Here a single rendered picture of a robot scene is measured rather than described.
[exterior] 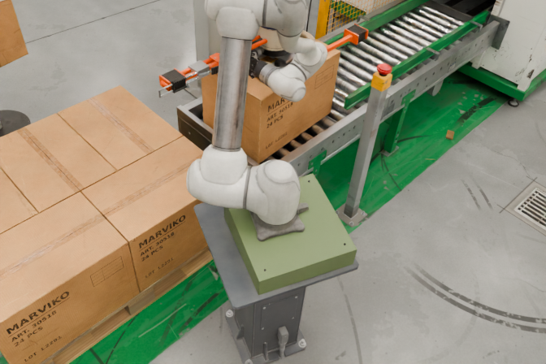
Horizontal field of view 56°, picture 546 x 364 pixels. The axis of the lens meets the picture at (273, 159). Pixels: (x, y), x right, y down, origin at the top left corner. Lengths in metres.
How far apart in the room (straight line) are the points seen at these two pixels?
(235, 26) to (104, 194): 1.17
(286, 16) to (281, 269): 0.85
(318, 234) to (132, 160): 1.12
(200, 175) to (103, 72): 2.61
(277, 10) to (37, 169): 1.54
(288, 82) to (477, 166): 1.90
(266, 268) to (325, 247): 0.23
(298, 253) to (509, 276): 1.59
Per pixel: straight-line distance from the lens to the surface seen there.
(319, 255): 1.88
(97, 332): 2.72
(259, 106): 2.35
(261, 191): 1.74
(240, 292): 1.88
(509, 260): 3.25
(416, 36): 3.83
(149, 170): 2.59
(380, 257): 3.00
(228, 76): 1.71
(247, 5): 1.67
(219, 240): 2.01
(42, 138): 2.90
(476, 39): 3.88
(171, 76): 2.21
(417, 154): 3.65
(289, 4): 1.64
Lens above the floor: 2.34
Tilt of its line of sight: 43 degrees down
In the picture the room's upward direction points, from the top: 4 degrees clockwise
